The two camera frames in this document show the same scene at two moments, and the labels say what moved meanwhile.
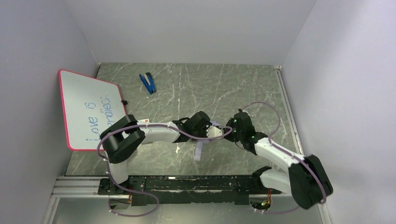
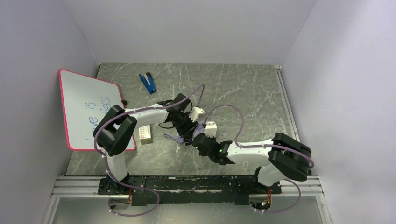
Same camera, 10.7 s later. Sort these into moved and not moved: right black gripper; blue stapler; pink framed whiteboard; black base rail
Moved: right black gripper
Not moved: black base rail; pink framed whiteboard; blue stapler
